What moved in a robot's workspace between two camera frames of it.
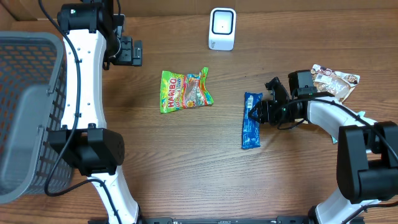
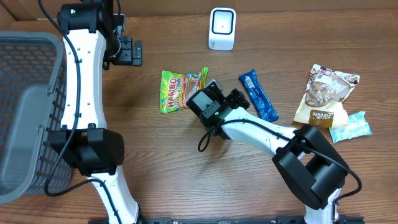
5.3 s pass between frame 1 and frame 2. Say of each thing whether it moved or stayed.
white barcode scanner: stayed
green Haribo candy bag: stayed
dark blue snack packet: moved
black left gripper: stayed
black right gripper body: moved
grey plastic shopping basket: stayed
